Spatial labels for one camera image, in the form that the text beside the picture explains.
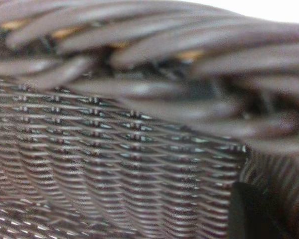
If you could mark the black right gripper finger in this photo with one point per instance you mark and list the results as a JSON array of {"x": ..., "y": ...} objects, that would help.
[{"x": 251, "y": 216}]

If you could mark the dark brown woven wicker basket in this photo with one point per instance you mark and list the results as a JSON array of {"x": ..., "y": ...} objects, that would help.
[{"x": 114, "y": 161}]

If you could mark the tan woven wicker basket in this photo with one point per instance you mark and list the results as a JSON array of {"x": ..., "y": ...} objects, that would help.
[{"x": 13, "y": 25}]

